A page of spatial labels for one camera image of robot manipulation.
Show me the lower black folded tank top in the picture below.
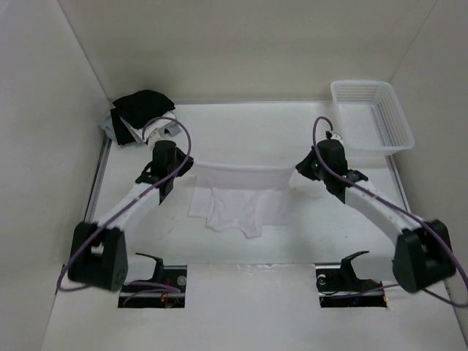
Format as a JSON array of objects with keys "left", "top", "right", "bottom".
[{"left": 110, "top": 109, "right": 136, "bottom": 146}]

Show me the grey folded tank top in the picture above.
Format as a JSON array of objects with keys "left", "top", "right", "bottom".
[{"left": 99, "top": 113, "right": 181, "bottom": 143}]

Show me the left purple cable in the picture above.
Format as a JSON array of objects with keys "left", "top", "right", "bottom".
[{"left": 56, "top": 117, "right": 195, "bottom": 306}]

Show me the white folded tank top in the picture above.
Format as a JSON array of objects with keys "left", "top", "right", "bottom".
[{"left": 121, "top": 112, "right": 178, "bottom": 143}]

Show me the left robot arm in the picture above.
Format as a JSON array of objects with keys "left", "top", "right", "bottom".
[{"left": 60, "top": 140, "right": 194, "bottom": 292}]

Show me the white plastic basket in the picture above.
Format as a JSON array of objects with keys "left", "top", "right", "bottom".
[{"left": 330, "top": 80, "right": 415, "bottom": 157}]

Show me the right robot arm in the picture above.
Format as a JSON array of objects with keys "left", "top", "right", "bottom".
[{"left": 295, "top": 139, "right": 456, "bottom": 293}]

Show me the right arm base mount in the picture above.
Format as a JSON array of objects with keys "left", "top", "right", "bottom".
[{"left": 315, "top": 265, "right": 387, "bottom": 308}]

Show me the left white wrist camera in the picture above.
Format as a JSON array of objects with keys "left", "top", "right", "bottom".
[{"left": 146, "top": 129, "right": 164, "bottom": 147}]

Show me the white tank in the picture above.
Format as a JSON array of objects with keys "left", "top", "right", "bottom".
[
  {"left": 121, "top": 112, "right": 178, "bottom": 143},
  {"left": 188, "top": 162, "right": 293, "bottom": 239}
]

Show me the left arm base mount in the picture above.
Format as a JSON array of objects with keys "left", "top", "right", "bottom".
[{"left": 117, "top": 263, "right": 188, "bottom": 309}]

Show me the black folded tank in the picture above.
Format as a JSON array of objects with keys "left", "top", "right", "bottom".
[
  {"left": 113, "top": 90, "right": 175, "bottom": 129},
  {"left": 110, "top": 109, "right": 136, "bottom": 146}
]

